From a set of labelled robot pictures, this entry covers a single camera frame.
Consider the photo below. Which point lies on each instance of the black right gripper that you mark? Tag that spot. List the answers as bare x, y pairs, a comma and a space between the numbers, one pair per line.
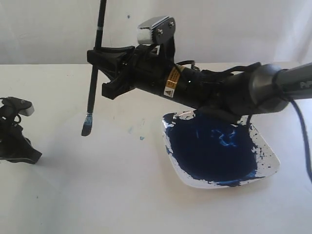
154, 74

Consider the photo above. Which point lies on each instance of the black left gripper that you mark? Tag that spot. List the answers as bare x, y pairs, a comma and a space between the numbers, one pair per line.
12, 142

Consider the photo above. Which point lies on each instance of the black paintbrush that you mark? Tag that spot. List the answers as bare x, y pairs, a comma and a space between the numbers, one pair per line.
87, 125

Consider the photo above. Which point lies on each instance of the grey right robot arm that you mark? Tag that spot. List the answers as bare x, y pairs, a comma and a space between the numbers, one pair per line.
228, 95

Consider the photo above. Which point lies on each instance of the white paper sheet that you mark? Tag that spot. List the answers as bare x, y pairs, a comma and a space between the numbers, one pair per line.
112, 170

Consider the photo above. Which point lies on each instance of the white square plate blue paint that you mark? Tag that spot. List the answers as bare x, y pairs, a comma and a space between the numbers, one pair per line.
209, 153

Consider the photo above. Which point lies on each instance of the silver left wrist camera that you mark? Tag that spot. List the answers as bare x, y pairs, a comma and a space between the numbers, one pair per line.
22, 107

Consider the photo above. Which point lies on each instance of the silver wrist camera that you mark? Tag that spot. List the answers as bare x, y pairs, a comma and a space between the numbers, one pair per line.
22, 107
157, 30

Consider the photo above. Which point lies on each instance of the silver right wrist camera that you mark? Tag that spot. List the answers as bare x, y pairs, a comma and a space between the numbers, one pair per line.
157, 30

